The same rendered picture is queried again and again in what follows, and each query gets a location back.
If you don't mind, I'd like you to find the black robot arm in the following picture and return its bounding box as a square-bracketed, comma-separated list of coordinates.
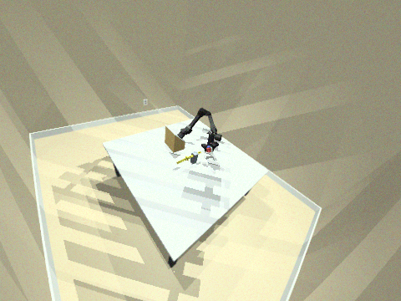
[178, 108, 222, 148]

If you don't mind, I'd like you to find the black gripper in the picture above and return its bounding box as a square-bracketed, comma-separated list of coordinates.
[201, 139, 213, 152]

